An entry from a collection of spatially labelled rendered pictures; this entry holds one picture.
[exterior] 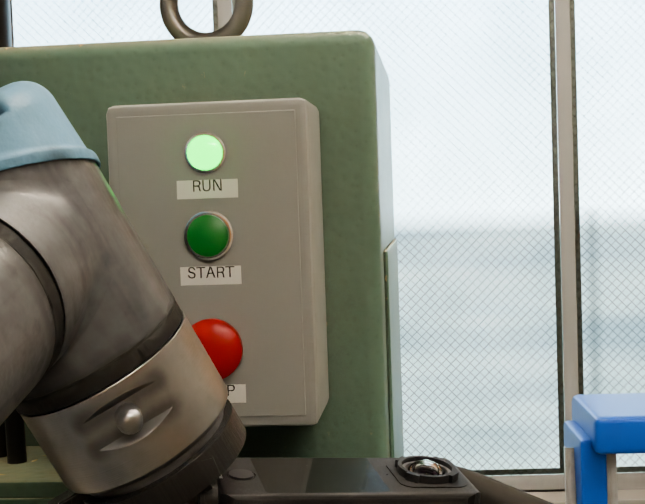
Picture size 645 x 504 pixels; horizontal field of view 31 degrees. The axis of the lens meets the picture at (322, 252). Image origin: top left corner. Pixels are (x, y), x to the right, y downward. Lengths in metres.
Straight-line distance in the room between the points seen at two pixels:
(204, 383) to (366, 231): 0.19
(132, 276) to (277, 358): 0.14
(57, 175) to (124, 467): 0.11
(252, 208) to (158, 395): 0.15
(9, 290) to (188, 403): 0.10
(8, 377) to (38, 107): 0.11
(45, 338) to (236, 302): 0.18
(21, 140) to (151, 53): 0.23
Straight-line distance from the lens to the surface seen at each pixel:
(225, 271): 0.56
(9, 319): 0.38
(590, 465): 1.42
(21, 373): 0.38
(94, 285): 0.42
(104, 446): 0.44
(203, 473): 0.45
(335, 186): 0.61
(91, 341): 0.43
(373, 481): 0.50
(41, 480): 0.58
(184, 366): 0.45
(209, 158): 0.55
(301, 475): 0.49
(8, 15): 0.78
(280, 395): 0.56
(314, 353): 0.56
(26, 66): 0.65
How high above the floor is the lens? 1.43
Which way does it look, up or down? 3 degrees down
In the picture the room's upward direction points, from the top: 2 degrees counter-clockwise
